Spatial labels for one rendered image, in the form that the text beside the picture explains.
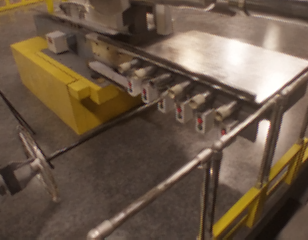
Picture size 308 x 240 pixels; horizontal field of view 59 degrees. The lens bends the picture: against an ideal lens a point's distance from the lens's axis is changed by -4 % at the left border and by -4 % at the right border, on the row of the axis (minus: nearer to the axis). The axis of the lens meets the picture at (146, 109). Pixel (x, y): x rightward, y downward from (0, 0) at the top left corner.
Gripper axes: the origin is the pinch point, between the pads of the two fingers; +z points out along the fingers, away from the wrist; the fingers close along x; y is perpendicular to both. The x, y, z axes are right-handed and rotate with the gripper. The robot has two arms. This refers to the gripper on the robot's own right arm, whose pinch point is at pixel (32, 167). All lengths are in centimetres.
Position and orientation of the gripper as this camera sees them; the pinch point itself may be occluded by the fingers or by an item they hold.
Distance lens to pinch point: 135.9
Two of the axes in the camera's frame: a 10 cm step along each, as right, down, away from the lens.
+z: 7.6, -4.0, 5.1
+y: -5.7, -0.3, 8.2
